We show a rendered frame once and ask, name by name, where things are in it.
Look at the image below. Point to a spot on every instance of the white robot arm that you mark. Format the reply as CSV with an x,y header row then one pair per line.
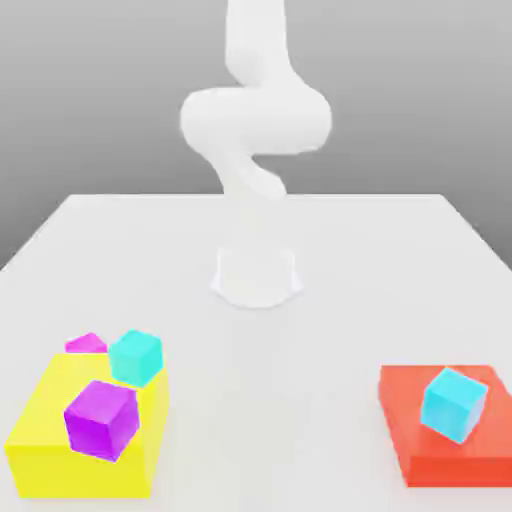
x,y
256,120

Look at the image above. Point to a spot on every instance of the small turquoise cube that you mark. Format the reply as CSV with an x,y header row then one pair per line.
x,y
136,358

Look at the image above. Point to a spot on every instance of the small magenta cube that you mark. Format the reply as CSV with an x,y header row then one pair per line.
x,y
86,344

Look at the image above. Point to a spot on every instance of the small purple cube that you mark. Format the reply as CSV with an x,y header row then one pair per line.
x,y
102,420

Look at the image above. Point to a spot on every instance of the small sky blue cube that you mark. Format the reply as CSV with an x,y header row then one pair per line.
x,y
454,404

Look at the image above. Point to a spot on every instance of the large orange box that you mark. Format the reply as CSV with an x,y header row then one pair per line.
x,y
440,460

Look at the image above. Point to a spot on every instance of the large yellow box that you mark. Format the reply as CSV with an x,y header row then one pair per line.
x,y
44,460

